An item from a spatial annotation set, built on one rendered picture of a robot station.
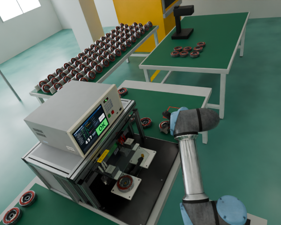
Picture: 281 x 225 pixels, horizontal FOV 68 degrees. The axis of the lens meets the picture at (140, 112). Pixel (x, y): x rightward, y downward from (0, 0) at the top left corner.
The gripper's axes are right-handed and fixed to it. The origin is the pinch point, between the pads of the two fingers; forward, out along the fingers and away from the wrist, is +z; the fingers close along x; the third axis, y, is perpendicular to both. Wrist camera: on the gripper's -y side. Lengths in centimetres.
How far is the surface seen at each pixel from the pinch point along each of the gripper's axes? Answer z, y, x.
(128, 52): 91, -127, 80
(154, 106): 17.7, -22.4, 13.7
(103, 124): -33, -21, -49
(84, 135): -40, -20, -64
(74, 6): 174, -324, 107
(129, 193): -15, 21, -58
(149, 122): 5.8, -11.4, -6.4
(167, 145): -9.2, 12.7, -14.2
